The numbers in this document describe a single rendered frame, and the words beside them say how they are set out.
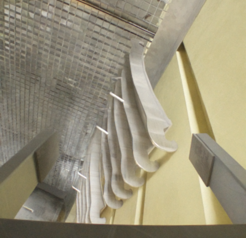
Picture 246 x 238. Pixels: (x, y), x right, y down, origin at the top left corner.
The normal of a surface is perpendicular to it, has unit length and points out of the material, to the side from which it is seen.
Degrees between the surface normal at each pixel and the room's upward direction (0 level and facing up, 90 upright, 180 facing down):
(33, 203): 88
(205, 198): 90
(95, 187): 90
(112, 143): 90
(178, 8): 0
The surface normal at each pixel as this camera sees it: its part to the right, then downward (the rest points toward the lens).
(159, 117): 0.36, -0.69
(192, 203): -0.92, -0.39
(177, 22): -0.18, 0.60
